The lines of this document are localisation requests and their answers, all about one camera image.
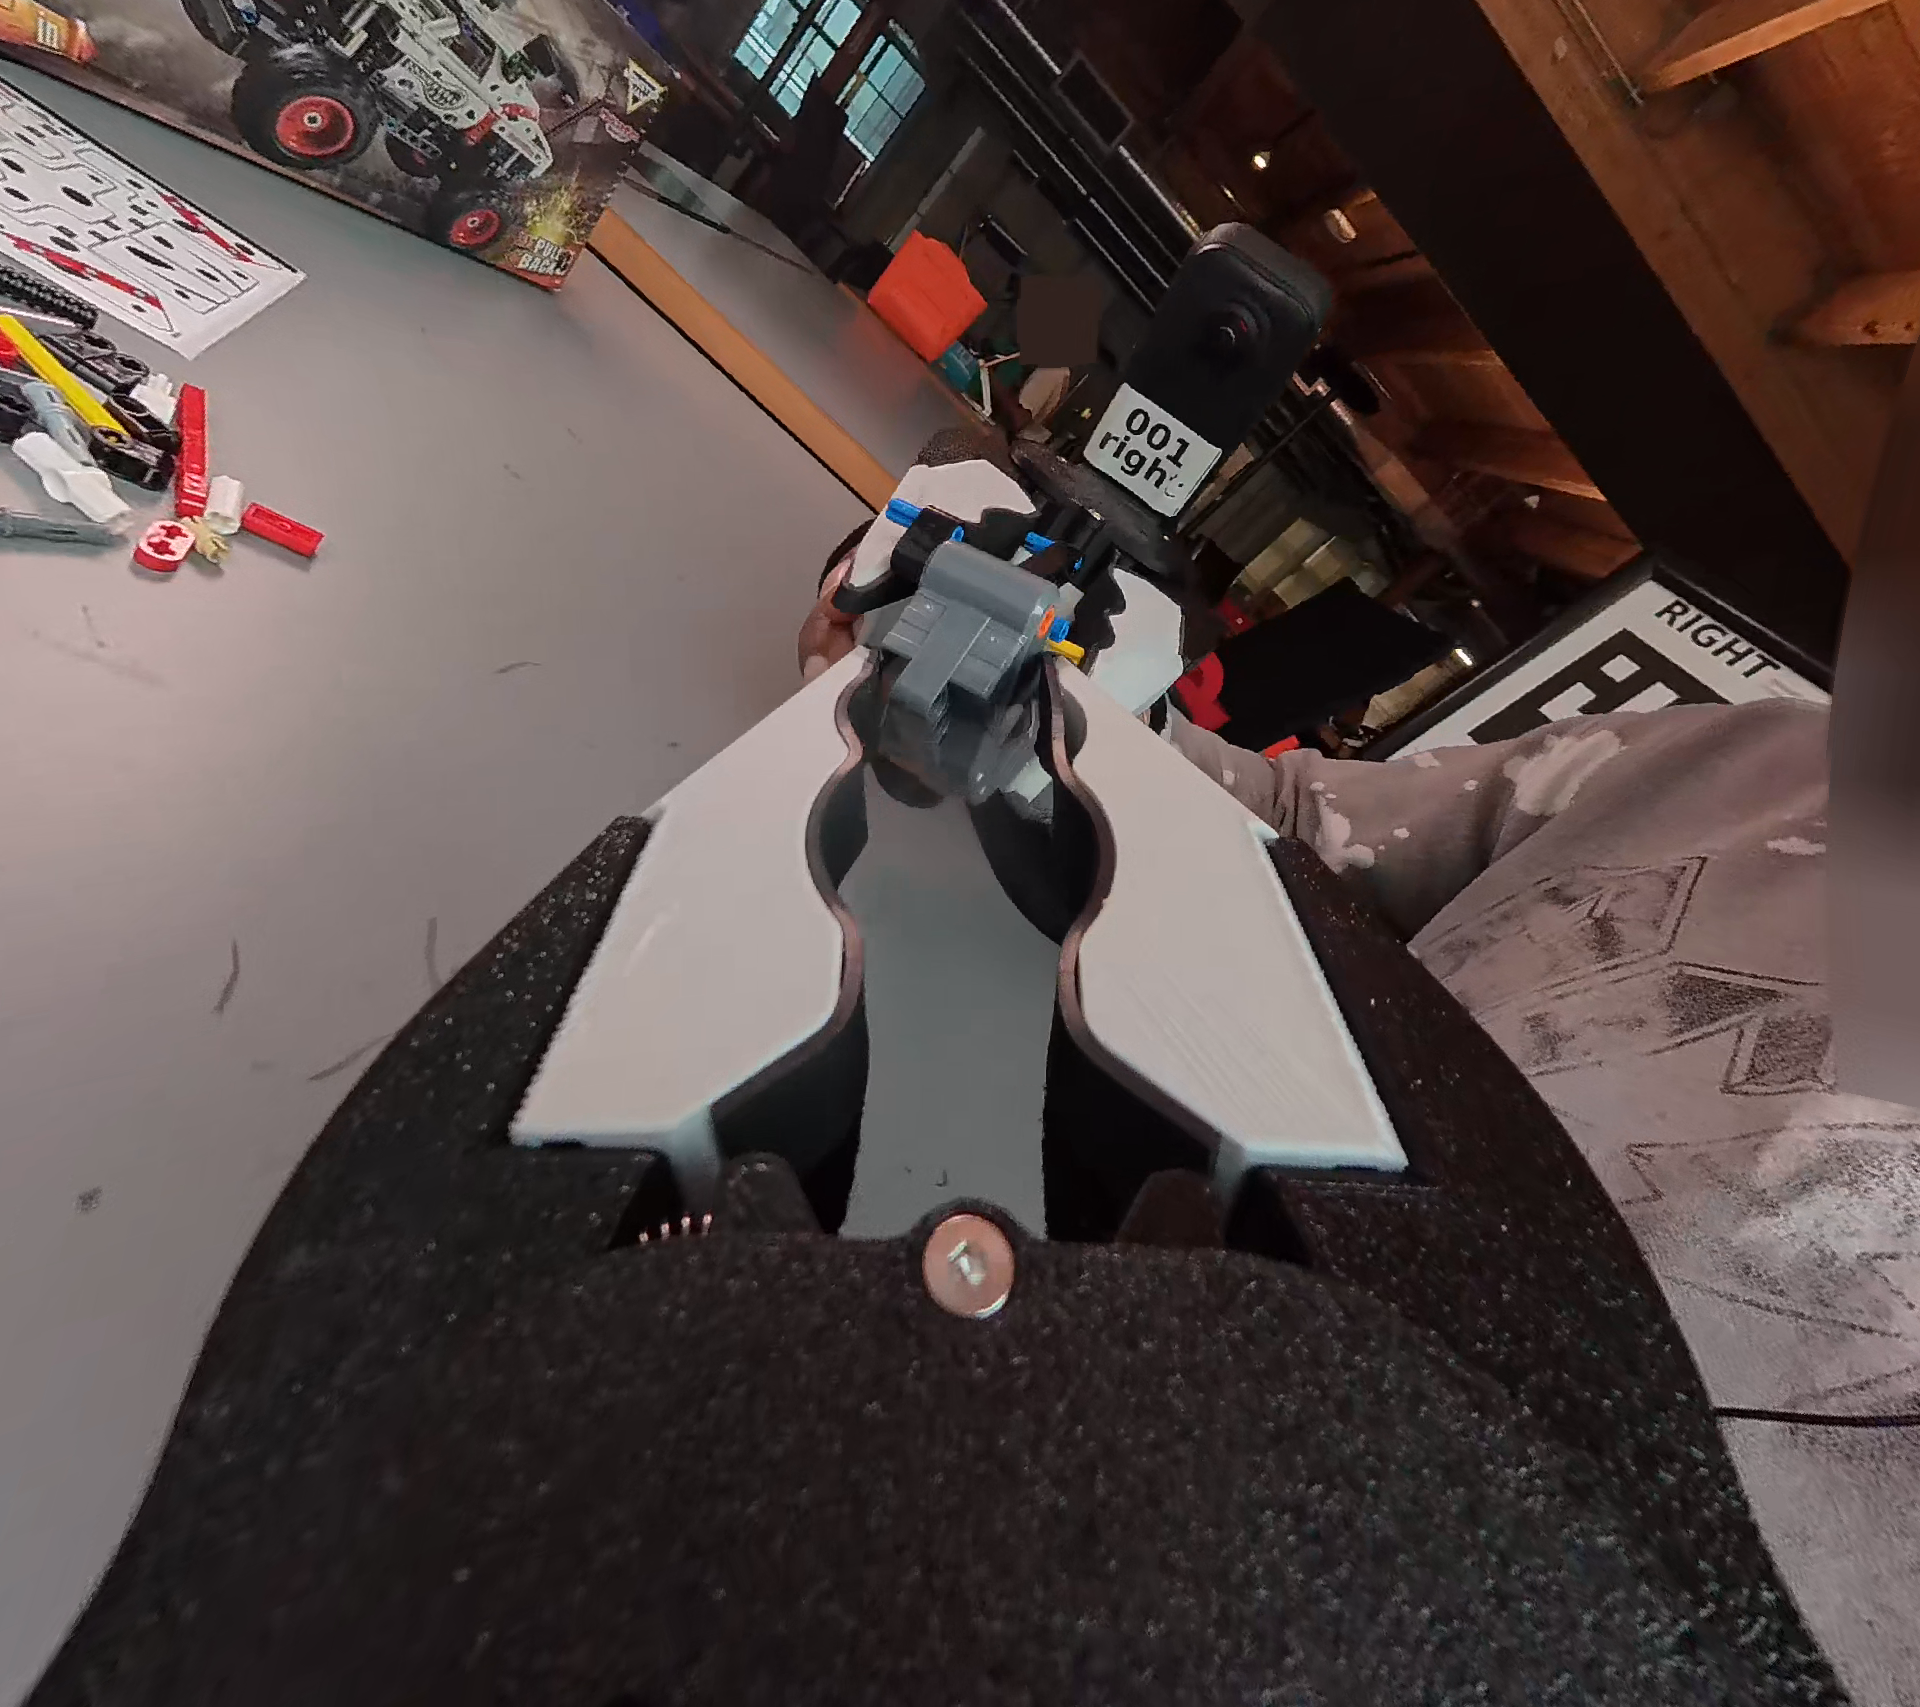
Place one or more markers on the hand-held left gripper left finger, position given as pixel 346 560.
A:
pixel 691 972

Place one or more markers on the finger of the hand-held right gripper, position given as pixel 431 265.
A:
pixel 1149 672
pixel 945 484

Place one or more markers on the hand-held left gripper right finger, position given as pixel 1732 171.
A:
pixel 1215 1002

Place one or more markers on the grey toy motor assembly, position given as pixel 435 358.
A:
pixel 961 658

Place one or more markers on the person's right forearm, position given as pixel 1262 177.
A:
pixel 1500 808

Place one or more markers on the person's right hand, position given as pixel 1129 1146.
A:
pixel 823 646

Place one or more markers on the orange storage bin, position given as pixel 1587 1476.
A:
pixel 926 297

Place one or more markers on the framed black white sign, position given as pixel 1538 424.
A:
pixel 1621 672

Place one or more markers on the window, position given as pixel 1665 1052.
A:
pixel 794 13

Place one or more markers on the toy truck set box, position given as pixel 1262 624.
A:
pixel 374 13

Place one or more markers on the pile of mixed toy bricks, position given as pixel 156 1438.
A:
pixel 134 432

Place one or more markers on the white sticker sheet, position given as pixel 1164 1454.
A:
pixel 120 223

